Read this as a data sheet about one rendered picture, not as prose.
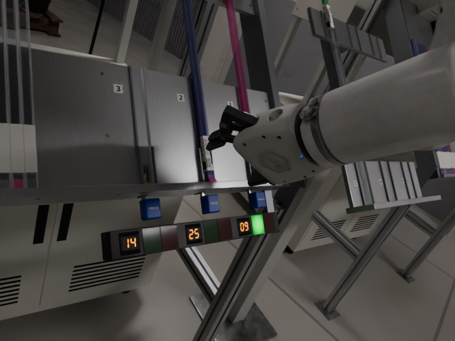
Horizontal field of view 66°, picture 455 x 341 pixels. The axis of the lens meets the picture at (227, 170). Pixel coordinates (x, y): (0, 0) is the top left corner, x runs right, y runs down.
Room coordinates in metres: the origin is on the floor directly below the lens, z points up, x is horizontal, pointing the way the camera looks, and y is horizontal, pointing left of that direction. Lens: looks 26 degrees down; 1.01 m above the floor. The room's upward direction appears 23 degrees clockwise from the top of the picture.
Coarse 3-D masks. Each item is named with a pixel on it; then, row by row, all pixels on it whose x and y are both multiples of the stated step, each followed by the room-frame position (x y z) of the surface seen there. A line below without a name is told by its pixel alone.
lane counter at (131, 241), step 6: (120, 234) 0.39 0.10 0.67; (126, 234) 0.39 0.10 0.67; (132, 234) 0.40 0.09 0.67; (138, 234) 0.40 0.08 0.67; (120, 240) 0.38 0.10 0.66; (126, 240) 0.39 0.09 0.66; (132, 240) 0.39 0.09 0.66; (138, 240) 0.40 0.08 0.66; (120, 246) 0.38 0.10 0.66; (126, 246) 0.38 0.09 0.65; (132, 246) 0.39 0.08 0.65; (138, 246) 0.39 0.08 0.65; (126, 252) 0.38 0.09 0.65; (132, 252) 0.38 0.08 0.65; (138, 252) 0.39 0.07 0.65
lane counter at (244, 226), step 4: (240, 220) 0.54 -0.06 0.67; (244, 220) 0.55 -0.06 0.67; (248, 220) 0.56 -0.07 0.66; (240, 224) 0.54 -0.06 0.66; (244, 224) 0.55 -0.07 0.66; (248, 224) 0.55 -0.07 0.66; (240, 228) 0.54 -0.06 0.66; (244, 228) 0.54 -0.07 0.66; (248, 228) 0.55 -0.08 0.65; (240, 232) 0.53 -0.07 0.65; (244, 232) 0.54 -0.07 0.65; (248, 232) 0.54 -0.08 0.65
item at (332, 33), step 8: (328, 32) 0.93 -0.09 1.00; (336, 40) 0.92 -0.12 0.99; (336, 48) 0.90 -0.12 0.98; (336, 56) 0.90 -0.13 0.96; (336, 64) 0.89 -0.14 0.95; (344, 72) 0.88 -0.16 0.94; (344, 80) 0.86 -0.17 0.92; (360, 168) 0.75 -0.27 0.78; (368, 184) 0.74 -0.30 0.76; (368, 192) 0.72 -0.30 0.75; (368, 200) 0.72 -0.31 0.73
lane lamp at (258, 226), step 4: (252, 216) 0.57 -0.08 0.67; (256, 216) 0.57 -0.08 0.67; (260, 216) 0.58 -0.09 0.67; (252, 220) 0.56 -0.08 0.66; (256, 220) 0.57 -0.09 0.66; (260, 220) 0.58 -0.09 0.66; (252, 224) 0.56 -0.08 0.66; (256, 224) 0.56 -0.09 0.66; (260, 224) 0.57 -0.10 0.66; (256, 228) 0.56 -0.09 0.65; (260, 228) 0.57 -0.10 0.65; (256, 232) 0.55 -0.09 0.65; (260, 232) 0.56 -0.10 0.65; (264, 232) 0.57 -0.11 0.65
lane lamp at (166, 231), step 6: (162, 228) 0.43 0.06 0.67; (168, 228) 0.44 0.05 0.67; (174, 228) 0.45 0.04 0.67; (162, 234) 0.43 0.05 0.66; (168, 234) 0.43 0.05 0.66; (174, 234) 0.44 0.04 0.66; (162, 240) 0.42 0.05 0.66; (168, 240) 0.43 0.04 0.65; (174, 240) 0.44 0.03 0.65; (162, 246) 0.42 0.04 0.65; (168, 246) 0.42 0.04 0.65; (174, 246) 0.43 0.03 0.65
